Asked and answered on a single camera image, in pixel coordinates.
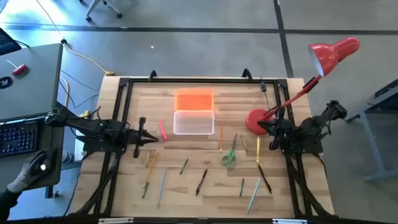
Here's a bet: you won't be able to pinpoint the light green pencil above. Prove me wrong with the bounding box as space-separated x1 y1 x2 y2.
246 177 262 215

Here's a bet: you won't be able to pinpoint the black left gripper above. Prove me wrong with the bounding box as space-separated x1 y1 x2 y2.
125 116 160 159

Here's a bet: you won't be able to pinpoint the dark brown pen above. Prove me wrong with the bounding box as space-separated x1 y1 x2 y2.
257 164 273 194

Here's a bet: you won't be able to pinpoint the light blue pencil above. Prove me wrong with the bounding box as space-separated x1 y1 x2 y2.
157 167 167 209

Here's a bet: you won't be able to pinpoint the short brown pen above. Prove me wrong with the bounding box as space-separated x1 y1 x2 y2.
239 134 249 152

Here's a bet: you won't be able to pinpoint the yellow extension cable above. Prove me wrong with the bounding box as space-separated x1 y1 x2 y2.
35 0 116 77

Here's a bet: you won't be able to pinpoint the person's hand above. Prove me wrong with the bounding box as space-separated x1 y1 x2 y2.
6 148 50 194

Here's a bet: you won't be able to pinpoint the black keyboard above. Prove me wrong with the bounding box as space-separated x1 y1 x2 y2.
0 120 40 158

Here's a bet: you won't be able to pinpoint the round black sticker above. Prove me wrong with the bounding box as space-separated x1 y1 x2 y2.
0 76 14 90

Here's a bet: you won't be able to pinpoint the green-handled scissors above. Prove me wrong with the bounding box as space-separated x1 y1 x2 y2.
220 132 239 169

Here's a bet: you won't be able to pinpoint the white metal bracket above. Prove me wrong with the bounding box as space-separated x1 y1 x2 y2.
98 217 134 224
272 218 308 224

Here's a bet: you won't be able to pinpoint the black computer mouse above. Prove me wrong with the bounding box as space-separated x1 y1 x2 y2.
37 147 58 174

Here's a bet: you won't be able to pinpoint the clear box with orange lid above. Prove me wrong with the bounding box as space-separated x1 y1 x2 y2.
172 88 216 136

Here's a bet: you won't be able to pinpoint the red desk lamp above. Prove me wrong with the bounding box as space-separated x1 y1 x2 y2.
244 36 361 136

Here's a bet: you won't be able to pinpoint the person's forearm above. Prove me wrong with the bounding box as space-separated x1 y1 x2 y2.
0 188 22 222

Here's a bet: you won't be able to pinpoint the black pen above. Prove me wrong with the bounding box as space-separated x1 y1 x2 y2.
195 168 208 197

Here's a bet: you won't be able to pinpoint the red-handled tool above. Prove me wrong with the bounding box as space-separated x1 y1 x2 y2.
6 58 29 77

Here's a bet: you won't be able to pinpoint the office chair base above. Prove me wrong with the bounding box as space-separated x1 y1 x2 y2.
79 0 123 24

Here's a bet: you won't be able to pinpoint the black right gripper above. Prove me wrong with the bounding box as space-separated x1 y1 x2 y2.
257 106 296 151

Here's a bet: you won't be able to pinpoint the white cup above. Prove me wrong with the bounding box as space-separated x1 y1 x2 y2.
61 150 75 165

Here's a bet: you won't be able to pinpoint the dark laptop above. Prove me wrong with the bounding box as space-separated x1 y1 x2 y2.
0 27 22 57

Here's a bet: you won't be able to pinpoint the pink marker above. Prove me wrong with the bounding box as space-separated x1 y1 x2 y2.
158 119 169 142

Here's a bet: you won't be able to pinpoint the grey metal table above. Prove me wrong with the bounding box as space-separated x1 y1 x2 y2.
341 77 398 183

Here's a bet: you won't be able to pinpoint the grey desk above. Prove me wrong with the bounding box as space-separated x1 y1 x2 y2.
0 42 67 197

